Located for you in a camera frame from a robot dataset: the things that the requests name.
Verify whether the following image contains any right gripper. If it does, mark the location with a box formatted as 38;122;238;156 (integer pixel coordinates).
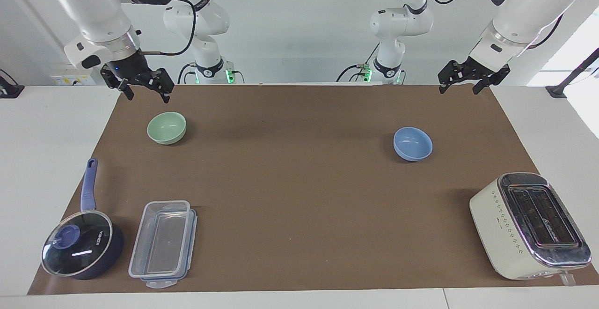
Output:
100;49;175;104

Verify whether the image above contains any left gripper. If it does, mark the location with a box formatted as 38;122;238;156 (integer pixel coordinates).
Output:
438;56;511;96

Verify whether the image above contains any green bowl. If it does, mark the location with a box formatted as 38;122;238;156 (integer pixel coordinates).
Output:
146;111;188;146

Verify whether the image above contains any blue bowl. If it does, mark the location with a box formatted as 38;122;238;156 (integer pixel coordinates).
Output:
393;126;434;162

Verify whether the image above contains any black stand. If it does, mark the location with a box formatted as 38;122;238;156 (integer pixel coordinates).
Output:
546;48;599;99
0;69;25;99

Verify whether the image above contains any blue saucepan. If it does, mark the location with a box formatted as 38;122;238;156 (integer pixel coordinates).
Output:
41;158;125;281

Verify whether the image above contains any clear plastic container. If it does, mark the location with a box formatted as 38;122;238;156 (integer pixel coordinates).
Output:
128;200;192;280

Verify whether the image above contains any clear plastic container lid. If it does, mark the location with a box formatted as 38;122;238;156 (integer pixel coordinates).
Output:
139;208;198;289

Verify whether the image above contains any cream toaster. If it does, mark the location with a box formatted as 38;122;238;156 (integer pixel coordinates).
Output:
469;172;593;287

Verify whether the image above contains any glass saucepan lid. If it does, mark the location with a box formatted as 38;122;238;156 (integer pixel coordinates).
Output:
41;210;114;277

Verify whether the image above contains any white wall socket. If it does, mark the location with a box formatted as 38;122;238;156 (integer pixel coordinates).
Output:
51;74;97;87

